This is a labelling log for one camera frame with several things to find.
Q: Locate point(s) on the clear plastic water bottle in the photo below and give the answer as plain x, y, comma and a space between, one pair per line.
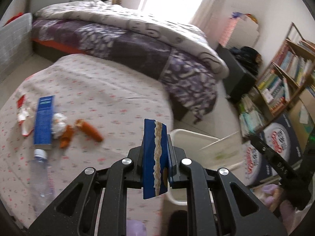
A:
40, 183

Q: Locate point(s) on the orange peel piece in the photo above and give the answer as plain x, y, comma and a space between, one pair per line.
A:
66, 137

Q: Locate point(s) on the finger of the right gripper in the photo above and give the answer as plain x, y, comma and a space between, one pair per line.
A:
295, 183

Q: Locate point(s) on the blue toothpaste box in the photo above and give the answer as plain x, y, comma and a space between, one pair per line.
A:
43, 123

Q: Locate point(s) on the black bag on cabinet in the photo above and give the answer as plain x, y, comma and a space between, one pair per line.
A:
248, 57

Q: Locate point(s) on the red snack wrapper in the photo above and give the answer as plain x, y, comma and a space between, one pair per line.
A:
25, 115

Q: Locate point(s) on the crumpled white tissue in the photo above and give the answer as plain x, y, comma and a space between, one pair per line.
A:
59, 124

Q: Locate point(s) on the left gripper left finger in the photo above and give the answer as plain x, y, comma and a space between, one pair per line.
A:
95, 203

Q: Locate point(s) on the white plastic trash bin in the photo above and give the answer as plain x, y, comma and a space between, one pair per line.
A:
211, 152

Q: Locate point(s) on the printed cardboard box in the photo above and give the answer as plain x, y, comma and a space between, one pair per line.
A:
276, 141

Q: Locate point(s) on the wooden bookshelf with books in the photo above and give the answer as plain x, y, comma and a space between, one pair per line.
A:
278, 88

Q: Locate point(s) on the cherry print table cloth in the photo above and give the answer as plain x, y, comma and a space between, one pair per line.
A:
111, 97

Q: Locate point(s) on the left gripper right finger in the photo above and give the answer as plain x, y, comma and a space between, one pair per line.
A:
217, 202

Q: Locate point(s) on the purple gloved left hand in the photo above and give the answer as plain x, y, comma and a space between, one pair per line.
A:
135, 228

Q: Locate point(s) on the black cabinet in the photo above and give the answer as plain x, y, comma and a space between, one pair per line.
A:
239, 81

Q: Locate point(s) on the purple gloved hand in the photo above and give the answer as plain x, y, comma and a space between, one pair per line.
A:
273, 196

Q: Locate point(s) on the white radiator with pink cloth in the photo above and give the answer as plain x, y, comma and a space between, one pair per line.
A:
241, 30

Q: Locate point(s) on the grey checked covered nightstand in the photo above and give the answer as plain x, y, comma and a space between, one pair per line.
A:
16, 44

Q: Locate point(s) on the purple patterned duvet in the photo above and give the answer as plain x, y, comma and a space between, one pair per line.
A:
177, 55

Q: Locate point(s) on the orange sausage wrapper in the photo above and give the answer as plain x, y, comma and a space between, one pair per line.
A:
89, 130

